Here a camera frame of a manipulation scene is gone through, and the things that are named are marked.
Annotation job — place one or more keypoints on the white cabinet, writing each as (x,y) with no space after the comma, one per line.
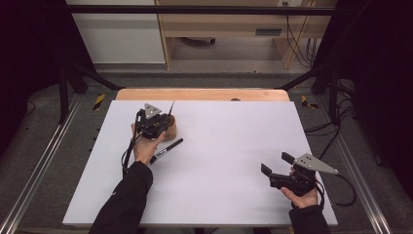
(120,39)

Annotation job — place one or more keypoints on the person's left hand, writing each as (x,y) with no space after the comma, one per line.
(146,149)

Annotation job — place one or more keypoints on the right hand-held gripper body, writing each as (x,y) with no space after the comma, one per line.
(300,183)

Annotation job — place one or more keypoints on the person's right hand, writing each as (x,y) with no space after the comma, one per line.
(303,201)

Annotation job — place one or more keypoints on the dark round table cap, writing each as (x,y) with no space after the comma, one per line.
(235,99)

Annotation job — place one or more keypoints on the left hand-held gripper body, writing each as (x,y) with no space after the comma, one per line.
(151,125)

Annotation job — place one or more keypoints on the dark curtain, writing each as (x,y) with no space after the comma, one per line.
(26,48)
(383,65)

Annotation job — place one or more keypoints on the thick black makeup brush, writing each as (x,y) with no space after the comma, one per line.
(168,148)

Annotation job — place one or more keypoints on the white table board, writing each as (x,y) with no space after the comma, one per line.
(227,146)

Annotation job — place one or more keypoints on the aluminium floor rail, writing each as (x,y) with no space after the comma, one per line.
(37,169)
(376,211)

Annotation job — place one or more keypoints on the black metal frame stand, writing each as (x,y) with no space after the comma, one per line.
(333,97)
(63,97)

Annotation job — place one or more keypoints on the light wooden desk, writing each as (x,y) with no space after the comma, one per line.
(227,27)

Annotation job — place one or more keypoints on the black horizontal frame bar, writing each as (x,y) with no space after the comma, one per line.
(195,10)

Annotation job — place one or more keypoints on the thin black brush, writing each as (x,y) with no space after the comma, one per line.
(171,109)

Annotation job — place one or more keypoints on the wooden cup with animal figure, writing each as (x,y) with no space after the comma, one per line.
(172,131)

